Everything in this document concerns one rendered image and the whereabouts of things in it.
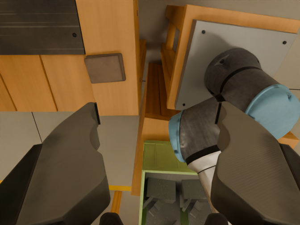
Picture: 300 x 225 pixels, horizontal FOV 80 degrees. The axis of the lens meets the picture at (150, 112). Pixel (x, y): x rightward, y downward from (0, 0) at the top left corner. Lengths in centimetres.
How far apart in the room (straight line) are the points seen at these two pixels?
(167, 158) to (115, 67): 40
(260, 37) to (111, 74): 41
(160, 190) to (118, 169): 133
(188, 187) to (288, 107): 60
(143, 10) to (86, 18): 91
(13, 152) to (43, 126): 56
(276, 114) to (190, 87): 26
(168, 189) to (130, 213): 200
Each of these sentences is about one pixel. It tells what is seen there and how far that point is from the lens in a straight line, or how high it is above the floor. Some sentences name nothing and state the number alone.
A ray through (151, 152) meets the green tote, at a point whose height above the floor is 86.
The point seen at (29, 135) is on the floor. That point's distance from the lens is 217.
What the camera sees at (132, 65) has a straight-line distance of 53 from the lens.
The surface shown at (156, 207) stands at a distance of 88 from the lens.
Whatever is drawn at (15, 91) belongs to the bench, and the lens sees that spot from 72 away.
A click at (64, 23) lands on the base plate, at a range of 55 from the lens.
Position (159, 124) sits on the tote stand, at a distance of 75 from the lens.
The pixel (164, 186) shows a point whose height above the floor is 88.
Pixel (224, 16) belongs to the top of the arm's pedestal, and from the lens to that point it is 59.
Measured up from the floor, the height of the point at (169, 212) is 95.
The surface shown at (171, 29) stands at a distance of 118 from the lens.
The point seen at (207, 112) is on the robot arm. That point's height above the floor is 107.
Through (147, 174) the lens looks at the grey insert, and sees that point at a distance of 86.
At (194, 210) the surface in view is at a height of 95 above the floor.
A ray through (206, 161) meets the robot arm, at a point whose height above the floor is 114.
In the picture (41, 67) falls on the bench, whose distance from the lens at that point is 64.
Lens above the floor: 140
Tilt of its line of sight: 59 degrees down
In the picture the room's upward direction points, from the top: 178 degrees counter-clockwise
